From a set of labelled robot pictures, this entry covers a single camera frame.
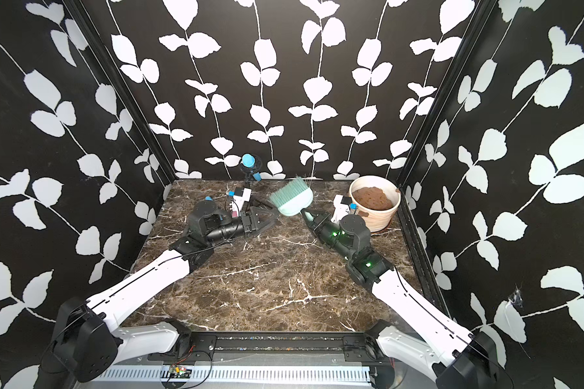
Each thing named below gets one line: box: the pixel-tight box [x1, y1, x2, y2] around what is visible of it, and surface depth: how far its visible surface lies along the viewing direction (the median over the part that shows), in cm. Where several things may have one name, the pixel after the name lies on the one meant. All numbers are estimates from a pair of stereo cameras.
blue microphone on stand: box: [241, 153, 262, 182], surface depth 95 cm
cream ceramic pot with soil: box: [348, 175, 402, 233], surface depth 102 cm
